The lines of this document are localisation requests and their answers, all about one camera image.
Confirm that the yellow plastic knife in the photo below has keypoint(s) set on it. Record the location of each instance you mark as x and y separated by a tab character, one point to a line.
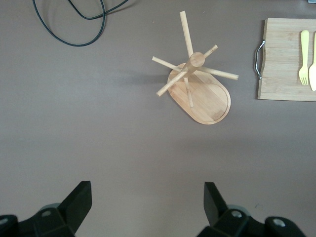
313	74

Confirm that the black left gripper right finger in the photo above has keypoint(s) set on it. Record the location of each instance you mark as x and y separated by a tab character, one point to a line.
214	207

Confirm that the wooden mug tree stand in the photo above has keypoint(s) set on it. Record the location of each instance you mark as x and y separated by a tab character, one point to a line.
207	101

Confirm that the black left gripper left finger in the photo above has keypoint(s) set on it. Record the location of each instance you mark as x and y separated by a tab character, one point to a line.
74	207

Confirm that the yellow plastic fork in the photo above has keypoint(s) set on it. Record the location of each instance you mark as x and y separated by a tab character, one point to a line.
304	49

